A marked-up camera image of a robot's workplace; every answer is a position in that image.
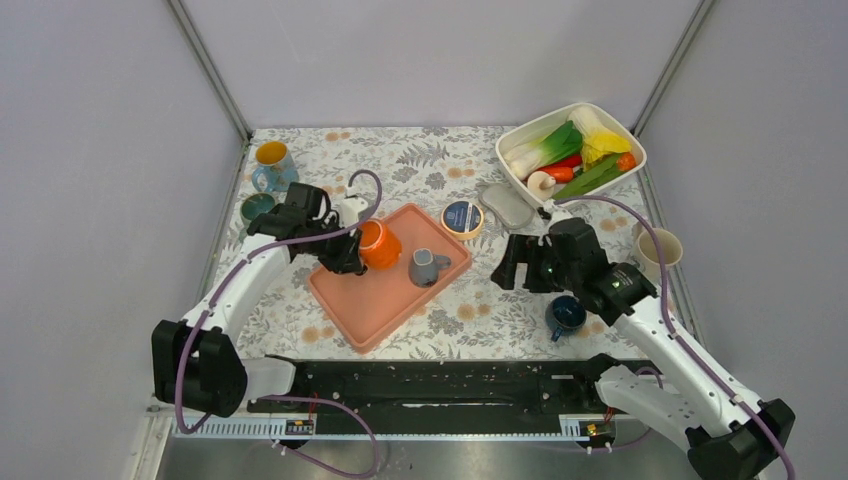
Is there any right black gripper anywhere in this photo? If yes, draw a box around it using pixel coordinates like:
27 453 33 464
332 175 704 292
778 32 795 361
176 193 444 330
489 233 580 293

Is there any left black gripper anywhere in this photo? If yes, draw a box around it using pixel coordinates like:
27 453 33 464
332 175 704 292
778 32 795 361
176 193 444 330
302 216 364 275

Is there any orange mug black handle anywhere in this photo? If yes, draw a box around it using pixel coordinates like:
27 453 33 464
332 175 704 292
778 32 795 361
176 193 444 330
358 219 402 271

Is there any dark blue small mug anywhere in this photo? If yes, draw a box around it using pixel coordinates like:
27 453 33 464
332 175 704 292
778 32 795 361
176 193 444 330
545 295 587 342

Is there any grey small mug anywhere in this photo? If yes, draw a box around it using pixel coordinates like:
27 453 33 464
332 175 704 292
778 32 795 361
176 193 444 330
408 248 452 288

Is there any teal green round mug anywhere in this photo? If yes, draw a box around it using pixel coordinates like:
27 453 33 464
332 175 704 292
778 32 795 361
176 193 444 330
238 193 277 242

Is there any light blue butterfly mug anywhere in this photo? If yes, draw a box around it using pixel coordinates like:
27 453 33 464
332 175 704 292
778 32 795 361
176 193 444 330
251 141 299 193

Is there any cream floral tall mug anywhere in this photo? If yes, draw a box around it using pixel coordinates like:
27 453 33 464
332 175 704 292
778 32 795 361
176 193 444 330
630 223 684 268

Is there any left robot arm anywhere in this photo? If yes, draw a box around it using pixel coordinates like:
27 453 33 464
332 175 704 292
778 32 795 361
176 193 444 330
151 183 374 417

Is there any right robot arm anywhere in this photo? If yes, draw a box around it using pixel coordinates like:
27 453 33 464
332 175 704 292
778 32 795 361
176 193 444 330
491 218 795 479

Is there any grey oval stone pad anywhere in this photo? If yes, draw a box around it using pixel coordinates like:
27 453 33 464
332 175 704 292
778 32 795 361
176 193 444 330
479 184 535 230

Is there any pink plastic tray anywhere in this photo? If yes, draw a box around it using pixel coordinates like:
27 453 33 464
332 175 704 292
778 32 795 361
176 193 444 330
308 203 472 354

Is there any floral table mat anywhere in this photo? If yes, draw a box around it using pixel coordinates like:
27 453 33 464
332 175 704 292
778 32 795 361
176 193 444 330
236 126 641 361

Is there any toy mushroom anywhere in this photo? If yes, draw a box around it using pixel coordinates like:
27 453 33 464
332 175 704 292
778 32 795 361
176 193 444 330
526 171 557 202

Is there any toy bok choy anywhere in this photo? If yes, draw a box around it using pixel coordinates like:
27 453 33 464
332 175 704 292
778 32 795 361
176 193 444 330
504 120 583 180

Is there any toy red chili pepper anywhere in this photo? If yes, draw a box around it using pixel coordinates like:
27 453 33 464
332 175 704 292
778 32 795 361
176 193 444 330
552 154 583 168

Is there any toy green cucumber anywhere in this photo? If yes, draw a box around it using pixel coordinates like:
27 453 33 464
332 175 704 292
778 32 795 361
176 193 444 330
551 153 623 200

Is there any white rectangular basin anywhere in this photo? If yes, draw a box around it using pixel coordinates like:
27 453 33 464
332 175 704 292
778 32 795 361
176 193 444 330
495 103 647 208

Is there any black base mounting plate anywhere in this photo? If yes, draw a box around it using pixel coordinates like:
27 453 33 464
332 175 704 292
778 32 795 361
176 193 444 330
246 358 639 437

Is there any toy napa cabbage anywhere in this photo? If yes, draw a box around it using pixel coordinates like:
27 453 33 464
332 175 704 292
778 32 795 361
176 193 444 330
568 106 630 171

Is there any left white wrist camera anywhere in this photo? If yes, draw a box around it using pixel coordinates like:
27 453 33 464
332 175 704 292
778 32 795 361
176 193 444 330
338 196 373 229

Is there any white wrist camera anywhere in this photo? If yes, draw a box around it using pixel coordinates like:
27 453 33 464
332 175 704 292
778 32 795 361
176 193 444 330
537 200 574 230
338 196 373 229

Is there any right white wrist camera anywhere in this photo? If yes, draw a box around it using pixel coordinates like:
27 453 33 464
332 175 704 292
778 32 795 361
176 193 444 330
537 200 574 230

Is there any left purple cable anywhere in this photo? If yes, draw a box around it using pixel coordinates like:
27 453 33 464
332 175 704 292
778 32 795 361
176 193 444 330
173 169 384 480

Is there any purple cable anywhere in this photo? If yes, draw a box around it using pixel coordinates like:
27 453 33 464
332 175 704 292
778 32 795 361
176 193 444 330
173 169 384 480
553 194 796 480

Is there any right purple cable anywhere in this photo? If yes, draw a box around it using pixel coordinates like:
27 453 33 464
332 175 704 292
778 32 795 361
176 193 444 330
553 194 796 480

